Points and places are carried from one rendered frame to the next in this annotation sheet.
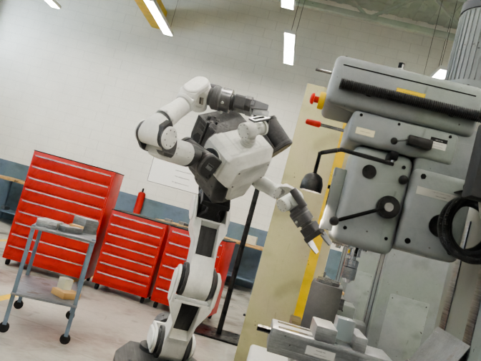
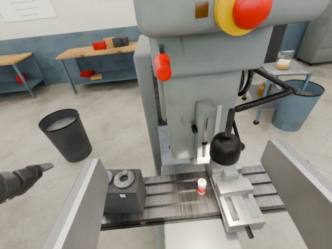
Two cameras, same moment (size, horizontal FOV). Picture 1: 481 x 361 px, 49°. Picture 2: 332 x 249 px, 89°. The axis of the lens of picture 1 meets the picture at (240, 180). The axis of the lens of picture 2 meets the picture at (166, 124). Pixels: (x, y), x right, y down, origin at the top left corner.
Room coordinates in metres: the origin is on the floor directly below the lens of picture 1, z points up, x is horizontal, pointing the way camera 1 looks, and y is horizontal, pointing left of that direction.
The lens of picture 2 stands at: (1.90, 0.04, 1.78)
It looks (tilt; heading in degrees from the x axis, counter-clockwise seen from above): 38 degrees down; 265
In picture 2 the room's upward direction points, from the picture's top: 6 degrees counter-clockwise
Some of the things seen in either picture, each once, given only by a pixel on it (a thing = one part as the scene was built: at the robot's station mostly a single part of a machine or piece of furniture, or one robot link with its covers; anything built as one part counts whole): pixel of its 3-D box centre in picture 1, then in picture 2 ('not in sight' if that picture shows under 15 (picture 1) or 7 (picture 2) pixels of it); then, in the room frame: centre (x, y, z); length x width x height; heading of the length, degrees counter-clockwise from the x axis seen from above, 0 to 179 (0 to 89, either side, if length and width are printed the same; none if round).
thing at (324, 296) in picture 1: (322, 304); (118, 190); (2.11, -0.44, 1.06); 0.22 x 0.12 x 0.20; 168
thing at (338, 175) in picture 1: (333, 199); (203, 135); (1.76, -0.31, 1.45); 0.04 x 0.04 x 0.21; 84
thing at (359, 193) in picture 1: (368, 200); (195, 106); (1.75, -0.43, 1.47); 0.21 x 0.19 x 0.32; 174
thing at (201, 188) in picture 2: not in sight; (201, 185); (1.71, -0.41, 1.01); 0.04 x 0.04 x 0.11
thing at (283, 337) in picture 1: (328, 344); (230, 186); (1.58, -0.38, 1.01); 0.35 x 0.15 x 0.11; 86
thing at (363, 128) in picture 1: (395, 142); (195, 35); (1.74, -0.47, 1.68); 0.34 x 0.24 x 0.10; 84
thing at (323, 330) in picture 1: (323, 329); (233, 187); (1.58, -0.35, 1.05); 0.15 x 0.06 x 0.04; 176
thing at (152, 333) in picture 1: (171, 340); not in sight; (2.46, 0.11, 0.68); 0.21 x 0.20 x 0.13; 13
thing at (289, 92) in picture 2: (331, 151); (267, 99); (1.64, -0.25, 1.58); 0.17 x 0.01 x 0.01; 12
